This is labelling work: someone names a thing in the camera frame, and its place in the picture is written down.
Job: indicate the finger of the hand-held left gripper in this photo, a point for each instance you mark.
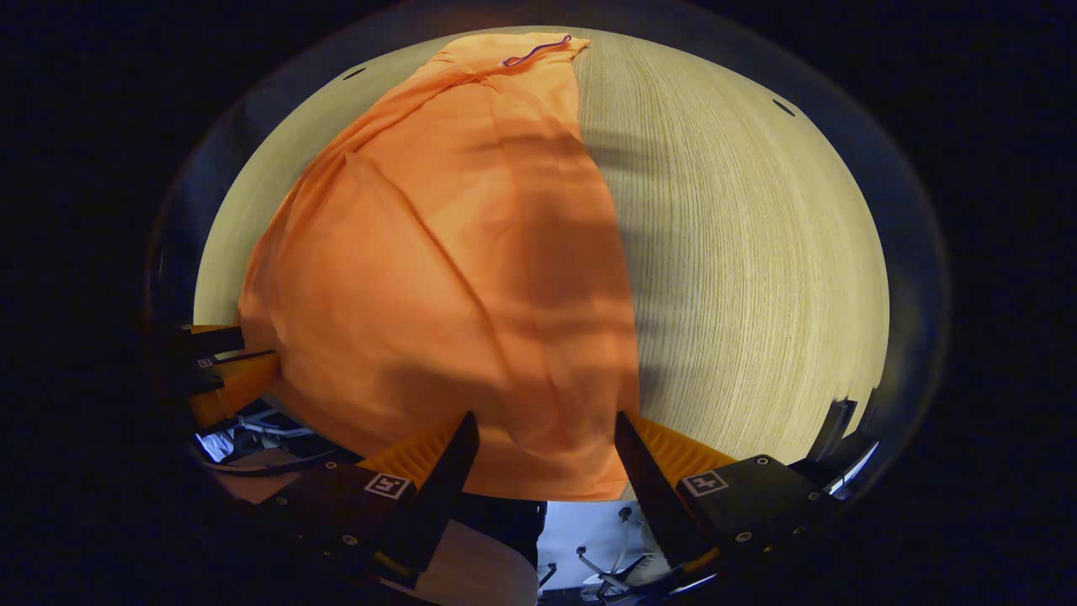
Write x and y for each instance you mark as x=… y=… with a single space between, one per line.
x=210 y=339
x=244 y=383

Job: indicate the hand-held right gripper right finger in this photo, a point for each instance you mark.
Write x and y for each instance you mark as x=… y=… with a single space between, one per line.
x=652 y=497

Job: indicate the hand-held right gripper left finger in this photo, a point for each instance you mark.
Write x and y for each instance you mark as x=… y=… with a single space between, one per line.
x=437 y=497

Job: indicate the orange T-shirt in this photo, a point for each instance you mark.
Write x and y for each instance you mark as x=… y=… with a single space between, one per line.
x=454 y=278

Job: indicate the office chair base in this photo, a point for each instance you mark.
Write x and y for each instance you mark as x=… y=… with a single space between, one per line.
x=273 y=425
x=618 y=581

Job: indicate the person's light trousers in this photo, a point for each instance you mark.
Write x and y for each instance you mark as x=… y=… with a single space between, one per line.
x=480 y=572

